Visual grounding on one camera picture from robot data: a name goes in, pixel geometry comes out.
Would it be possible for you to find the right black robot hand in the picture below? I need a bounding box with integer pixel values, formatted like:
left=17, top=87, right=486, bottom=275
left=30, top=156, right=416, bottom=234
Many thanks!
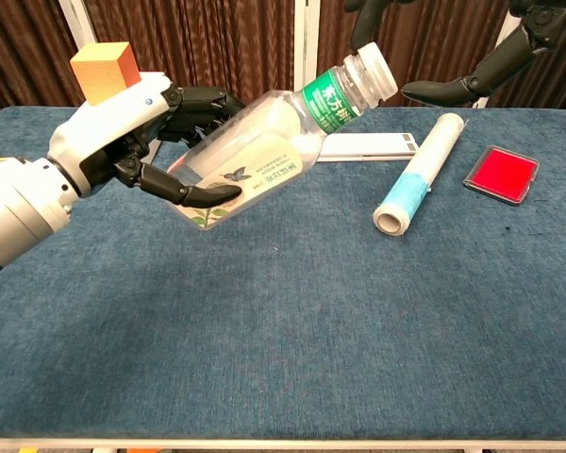
left=345, top=0, right=566, bottom=107

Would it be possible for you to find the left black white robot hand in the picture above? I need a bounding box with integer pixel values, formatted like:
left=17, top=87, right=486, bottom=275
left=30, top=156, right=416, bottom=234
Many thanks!
left=46, top=72, right=247, bottom=208

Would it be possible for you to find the clear plastic water bottle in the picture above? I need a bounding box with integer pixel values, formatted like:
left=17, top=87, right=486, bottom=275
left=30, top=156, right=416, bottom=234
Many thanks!
left=166, top=41, right=400, bottom=232

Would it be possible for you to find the white paper roll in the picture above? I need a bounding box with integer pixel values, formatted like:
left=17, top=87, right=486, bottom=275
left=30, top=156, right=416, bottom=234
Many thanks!
left=372, top=111, right=468, bottom=237

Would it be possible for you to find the orange foam cube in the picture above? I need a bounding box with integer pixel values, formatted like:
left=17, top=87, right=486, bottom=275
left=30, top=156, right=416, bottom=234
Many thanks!
left=69, top=41, right=142, bottom=108

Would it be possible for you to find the red stamp pad clear case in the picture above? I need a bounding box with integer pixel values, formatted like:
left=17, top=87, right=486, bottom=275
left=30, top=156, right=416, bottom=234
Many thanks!
left=464, top=144, right=541, bottom=208

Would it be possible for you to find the brown pleated curtain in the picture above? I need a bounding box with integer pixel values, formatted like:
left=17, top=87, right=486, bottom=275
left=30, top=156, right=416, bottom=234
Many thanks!
left=0, top=0, right=566, bottom=126

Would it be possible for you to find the white folding laptop stand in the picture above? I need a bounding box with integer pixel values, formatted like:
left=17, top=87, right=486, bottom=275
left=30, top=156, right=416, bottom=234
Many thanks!
left=317, top=132, right=420, bottom=163

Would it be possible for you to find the blue velvet table cloth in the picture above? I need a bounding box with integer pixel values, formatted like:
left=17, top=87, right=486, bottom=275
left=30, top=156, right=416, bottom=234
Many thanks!
left=0, top=105, right=566, bottom=443

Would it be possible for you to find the white table frame edge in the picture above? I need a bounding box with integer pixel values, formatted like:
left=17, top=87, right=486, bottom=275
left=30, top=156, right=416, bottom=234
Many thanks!
left=0, top=436, right=566, bottom=451

